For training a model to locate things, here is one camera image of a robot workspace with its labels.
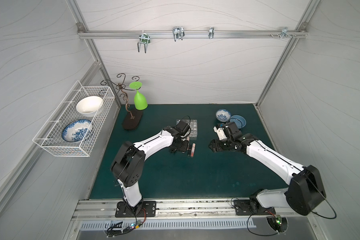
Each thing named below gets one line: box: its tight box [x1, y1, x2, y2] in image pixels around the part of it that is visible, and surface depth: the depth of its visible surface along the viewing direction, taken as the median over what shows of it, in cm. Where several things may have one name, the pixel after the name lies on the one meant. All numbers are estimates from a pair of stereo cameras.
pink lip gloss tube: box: [190, 143, 196, 157], surface depth 96 cm
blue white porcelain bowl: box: [215, 108, 232, 122], surface depth 113 cm
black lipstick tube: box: [187, 144, 192, 157], surface depth 95 cm
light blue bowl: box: [229, 114, 247, 129], surface depth 110 cm
